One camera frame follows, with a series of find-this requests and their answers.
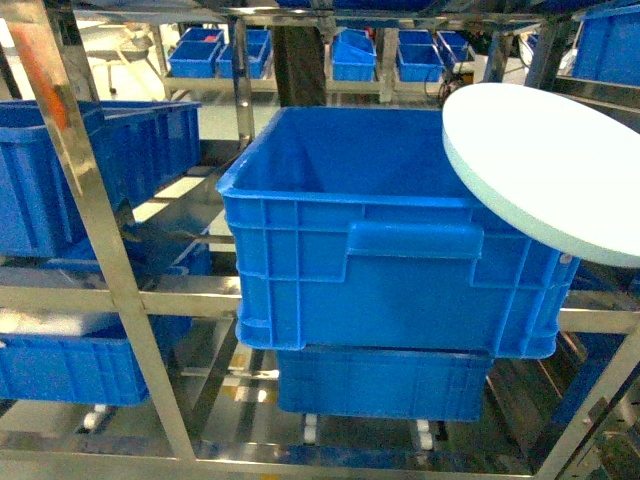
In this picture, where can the light blue oval tray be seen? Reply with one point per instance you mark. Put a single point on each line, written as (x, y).
(561, 172)

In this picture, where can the small blue bin far right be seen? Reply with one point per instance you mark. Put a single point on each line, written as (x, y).
(418, 59)

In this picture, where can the blue crate shelf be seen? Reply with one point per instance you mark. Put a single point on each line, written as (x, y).
(85, 357)
(608, 46)
(135, 148)

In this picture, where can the small blue bin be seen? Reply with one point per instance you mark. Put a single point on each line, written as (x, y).
(418, 59)
(196, 53)
(353, 56)

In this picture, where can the blue crate top right shelf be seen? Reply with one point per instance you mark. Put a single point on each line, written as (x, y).
(608, 46)

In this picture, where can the large blue crate on shelf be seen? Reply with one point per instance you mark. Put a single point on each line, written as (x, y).
(351, 228)

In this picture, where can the small blue bin far centre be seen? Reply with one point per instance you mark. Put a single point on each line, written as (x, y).
(353, 56)

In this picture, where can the blue crate left lower shelf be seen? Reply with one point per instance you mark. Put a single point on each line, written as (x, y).
(85, 357)

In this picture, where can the stainless steel shelf rack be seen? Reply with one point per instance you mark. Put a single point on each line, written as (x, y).
(48, 42)

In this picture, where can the small blue bin far left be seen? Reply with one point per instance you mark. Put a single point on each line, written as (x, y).
(196, 53)

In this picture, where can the blue crate under large crate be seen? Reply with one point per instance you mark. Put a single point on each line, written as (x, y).
(383, 383)

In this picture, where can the blue crate left upper shelf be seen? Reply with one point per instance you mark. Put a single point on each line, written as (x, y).
(135, 148)

